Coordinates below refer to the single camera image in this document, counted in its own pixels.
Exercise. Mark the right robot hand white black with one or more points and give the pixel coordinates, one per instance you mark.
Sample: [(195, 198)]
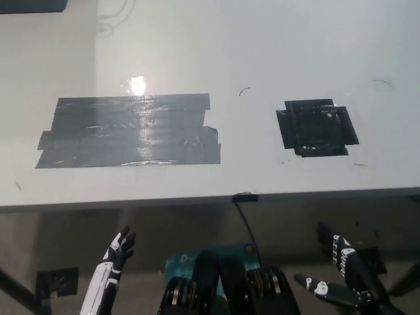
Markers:
[(351, 265)]

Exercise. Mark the black box on table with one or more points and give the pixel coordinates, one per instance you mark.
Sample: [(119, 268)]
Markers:
[(31, 6)]

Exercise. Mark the small black tape square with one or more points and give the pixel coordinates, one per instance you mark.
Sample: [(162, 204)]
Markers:
[(318, 129)]

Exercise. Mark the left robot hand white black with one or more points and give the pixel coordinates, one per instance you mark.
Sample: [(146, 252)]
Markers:
[(110, 272)]

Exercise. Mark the black floor tape patch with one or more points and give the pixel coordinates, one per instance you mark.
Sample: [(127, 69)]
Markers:
[(57, 280), (374, 260)]

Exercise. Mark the black and teal robot torso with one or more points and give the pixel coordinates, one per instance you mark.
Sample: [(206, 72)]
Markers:
[(229, 282)]

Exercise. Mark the dark diagonal table leg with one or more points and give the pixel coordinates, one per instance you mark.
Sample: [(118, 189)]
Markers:
[(23, 292)]

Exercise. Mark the large grey tape patch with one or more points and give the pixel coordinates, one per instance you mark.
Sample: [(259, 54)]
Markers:
[(131, 131)]

